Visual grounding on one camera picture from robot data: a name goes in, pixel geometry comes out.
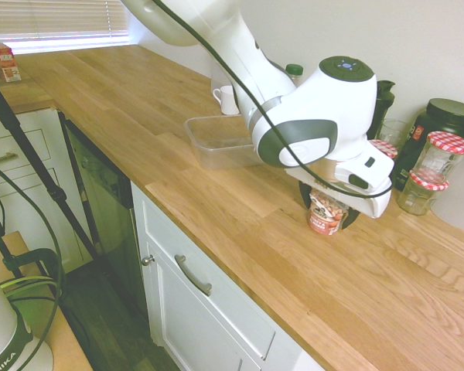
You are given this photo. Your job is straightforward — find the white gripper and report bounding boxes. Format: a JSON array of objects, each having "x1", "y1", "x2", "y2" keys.
[{"x1": 287, "y1": 141, "x2": 395, "y2": 232}]

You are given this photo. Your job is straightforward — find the Quaker cereal cup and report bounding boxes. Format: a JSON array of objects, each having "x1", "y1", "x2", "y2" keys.
[{"x1": 306, "y1": 189, "x2": 350, "y2": 236}]

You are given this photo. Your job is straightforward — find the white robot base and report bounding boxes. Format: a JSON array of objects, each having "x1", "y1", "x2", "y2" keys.
[{"x1": 0, "y1": 272, "x2": 55, "y2": 371}]

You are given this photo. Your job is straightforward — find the clear plastic container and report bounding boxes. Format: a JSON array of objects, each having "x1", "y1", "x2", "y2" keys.
[{"x1": 184, "y1": 114, "x2": 258, "y2": 172}]

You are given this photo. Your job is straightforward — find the glass jar red checked lid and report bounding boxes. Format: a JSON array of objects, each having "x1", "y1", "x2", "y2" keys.
[
  {"x1": 367, "y1": 138, "x2": 400, "y2": 160},
  {"x1": 411, "y1": 131, "x2": 464, "y2": 185},
  {"x1": 396, "y1": 172, "x2": 450, "y2": 216}
]

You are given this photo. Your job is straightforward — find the clear drinking glass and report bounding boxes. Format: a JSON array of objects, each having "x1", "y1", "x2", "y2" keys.
[{"x1": 377, "y1": 118, "x2": 411, "y2": 156}]

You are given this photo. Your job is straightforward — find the black shaker bottle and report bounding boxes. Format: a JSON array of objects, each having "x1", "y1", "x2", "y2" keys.
[{"x1": 372, "y1": 80, "x2": 397, "y2": 141}]

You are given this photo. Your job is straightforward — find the bottle with white green lid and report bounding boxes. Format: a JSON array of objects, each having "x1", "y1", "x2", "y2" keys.
[{"x1": 285, "y1": 63, "x2": 305, "y2": 88}]

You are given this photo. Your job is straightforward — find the white ceramic mug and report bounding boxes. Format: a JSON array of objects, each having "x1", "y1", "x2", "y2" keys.
[{"x1": 212, "y1": 85, "x2": 241, "y2": 116}]

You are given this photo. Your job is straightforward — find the large black supplement tub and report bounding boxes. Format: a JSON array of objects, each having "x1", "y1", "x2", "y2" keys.
[{"x1": 390, "y1": 97, "x2": 464, "y2": 192}]

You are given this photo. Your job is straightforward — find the dark dishwasher front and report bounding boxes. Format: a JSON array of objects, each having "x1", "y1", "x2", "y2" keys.
[{"x1": 57, "y1": 110, "x2": 148, "y2": 322}]

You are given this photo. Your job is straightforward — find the white drawer cabinet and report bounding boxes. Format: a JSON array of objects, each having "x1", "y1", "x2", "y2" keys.
[{"x1": 0, "y1": 107, "x2": 94, "y2": 274}]

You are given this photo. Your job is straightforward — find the wooden mounting board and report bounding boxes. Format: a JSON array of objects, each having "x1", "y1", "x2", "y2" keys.
[{"x1": 0, "y1": 230, "x2": 94, "y2": 371}]

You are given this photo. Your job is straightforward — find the black clamp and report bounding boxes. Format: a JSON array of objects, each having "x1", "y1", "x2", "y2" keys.
[{"x1": 2, "y1": 247, "x2": 67, "y2": 289}]

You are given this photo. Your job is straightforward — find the black tripod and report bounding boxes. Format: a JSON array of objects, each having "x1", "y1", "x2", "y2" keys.
[{"x1": 0, "y1": 67, "x2": 104, "y2": 279}]

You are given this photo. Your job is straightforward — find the white window blinds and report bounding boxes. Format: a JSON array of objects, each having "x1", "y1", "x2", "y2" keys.
[{"x1": 0, "y1": 0, "x2": 130, "y2": 40}]

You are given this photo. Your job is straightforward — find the red cardboard box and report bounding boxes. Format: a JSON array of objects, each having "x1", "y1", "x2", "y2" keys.
[{"x1": 0, "y1": 42, "x2": 22, "y2": 83}]

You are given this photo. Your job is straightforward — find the steel drawer handle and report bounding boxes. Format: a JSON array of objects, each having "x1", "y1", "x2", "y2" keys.
[{"x1": 173, "y1": 254, "x2": 213, "y2": 298}]

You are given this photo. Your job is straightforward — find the white cabinet with steel handle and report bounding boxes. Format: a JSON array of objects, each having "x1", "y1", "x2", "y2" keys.
[{"x1": 130, "y1": 181, "x2": 328, "y2": 371}]

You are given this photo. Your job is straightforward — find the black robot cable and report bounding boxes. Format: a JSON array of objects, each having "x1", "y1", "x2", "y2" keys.
[{"x1": 150, "y1": 0, "x2": 394, "y2": 200}]

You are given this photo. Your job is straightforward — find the dark green cable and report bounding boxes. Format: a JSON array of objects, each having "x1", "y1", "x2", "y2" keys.
[{"x1": 0, "y1": 156, "x2": 67, "y2": 371}]

